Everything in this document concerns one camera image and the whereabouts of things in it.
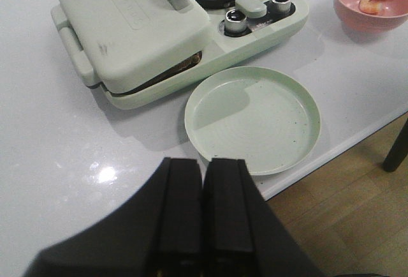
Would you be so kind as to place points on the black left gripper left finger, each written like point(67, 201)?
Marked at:
point(157, 232)

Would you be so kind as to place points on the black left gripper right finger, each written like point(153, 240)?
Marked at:
point(243, 237)

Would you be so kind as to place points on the white bread slice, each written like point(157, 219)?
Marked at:
point(178, 68)

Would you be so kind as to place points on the mint green hinged lid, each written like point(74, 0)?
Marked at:
point(124, 43)

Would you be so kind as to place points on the orange cooked shrimp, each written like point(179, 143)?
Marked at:
point(372, 7)

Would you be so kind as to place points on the pink plastic bowl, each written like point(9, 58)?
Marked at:
point(393, 16)

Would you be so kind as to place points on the mint green breakfast maker base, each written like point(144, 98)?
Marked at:
point(223, 51)

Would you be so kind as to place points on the mint green round plate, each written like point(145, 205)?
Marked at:
point(256, 114)

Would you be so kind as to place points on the black table leg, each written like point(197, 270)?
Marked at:
point(398, 151)

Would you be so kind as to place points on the left silver control knob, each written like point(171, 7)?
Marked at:
point(235, 22)

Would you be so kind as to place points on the silver control knob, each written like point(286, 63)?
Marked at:
point(235, 22)
point(280, 6)

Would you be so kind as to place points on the right silver control knob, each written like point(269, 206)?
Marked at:
point(280, 6)

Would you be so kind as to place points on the mint green pan handle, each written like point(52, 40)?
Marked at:
point(254, 9)

